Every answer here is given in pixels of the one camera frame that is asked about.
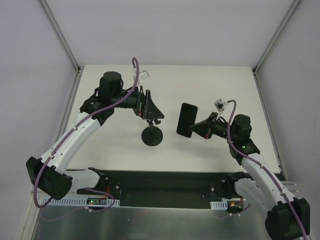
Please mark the light blue smartphone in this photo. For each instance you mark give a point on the light blue smartphone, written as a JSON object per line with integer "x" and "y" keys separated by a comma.
{"x": 187, "y": 118}

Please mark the white slotted cable duct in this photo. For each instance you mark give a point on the white slotted cable duct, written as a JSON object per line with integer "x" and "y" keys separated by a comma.
{"x": 219, "y": 205}
{"x": 84, "y": 201}

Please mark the aluminium left table rail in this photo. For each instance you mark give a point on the aluminium left table rail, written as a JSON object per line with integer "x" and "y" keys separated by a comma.
{"x": 29, "y": 219}

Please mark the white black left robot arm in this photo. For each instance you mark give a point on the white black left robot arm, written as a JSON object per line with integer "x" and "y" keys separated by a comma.
{"x": 48, "y": 172}

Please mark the shiny metal front panel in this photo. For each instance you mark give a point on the shiny metal front panel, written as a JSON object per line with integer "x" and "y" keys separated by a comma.
{"x": 138, "y": 223}

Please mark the aluminium right frame post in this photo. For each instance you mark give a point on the aluminium right frame post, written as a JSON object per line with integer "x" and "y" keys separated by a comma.
{"x": 276, "y": 35}

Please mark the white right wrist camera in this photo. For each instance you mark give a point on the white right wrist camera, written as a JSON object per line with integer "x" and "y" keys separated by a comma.
{"x": 220, "y": 105}

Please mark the aluminium table rail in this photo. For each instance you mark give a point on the aluminium table rail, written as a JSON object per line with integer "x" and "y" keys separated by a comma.
{"x": 271, "y": 133}
{"x": 29, "y": 219}

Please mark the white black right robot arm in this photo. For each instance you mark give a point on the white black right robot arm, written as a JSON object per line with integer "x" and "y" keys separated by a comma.
{"x": 286, "y": 217}

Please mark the aluminium frame post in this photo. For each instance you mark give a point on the aluminium frame post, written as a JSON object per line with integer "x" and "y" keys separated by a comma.
{"x": 44, "y": 5}
{"x": 276, "y": 35}

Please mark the black phone stand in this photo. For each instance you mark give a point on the black phone stand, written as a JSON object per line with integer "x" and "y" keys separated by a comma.
{"x": 152, "y": 135}

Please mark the aluminium left frame post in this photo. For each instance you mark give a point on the aluminium left frame post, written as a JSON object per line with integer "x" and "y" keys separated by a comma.
{"x": 44, "y": 5}

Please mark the white slotted left cable duct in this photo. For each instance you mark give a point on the white slotted left cable duct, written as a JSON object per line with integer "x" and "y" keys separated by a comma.
{"x": 84, "y": 201}

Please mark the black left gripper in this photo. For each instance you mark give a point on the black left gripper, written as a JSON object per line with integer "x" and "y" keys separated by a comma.
{"x": 144, "y": 105}

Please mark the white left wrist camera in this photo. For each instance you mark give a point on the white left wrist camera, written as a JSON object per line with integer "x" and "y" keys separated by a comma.
{"x": 142, "y": 76}

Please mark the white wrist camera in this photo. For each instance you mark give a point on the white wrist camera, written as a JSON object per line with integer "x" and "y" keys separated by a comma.
{"x": 220, "y": 105}
{"x": 142, "y": 76}

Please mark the white slotted right cable duct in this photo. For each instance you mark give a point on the white slotted right cable duct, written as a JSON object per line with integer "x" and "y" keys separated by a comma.
{"x": 219, "y": 205}

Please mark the aluminium right table rail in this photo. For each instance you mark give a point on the aluminium right table rail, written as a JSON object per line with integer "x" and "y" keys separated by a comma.
{"x": 271, "y": 133}

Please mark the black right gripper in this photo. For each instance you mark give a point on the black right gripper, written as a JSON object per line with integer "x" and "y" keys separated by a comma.
{"x": 211, "y": 126}

